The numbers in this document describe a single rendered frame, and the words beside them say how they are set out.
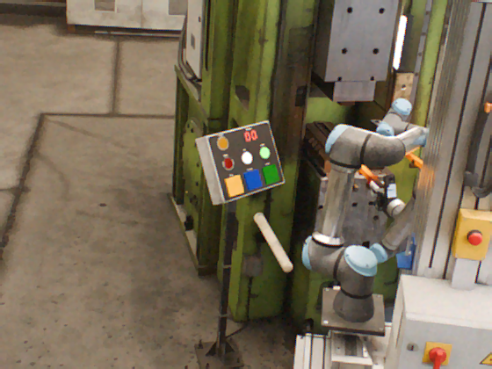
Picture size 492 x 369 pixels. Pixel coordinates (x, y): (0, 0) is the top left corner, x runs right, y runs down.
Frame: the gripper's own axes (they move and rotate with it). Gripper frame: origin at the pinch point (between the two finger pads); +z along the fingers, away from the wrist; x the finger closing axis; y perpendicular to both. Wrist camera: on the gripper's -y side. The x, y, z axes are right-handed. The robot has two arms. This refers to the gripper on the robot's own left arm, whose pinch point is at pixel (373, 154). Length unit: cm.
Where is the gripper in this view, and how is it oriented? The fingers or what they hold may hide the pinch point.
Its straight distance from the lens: 315.8
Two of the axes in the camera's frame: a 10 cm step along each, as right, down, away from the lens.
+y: 2.5, 7.8, -5.7
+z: -2.4, 6.2, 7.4
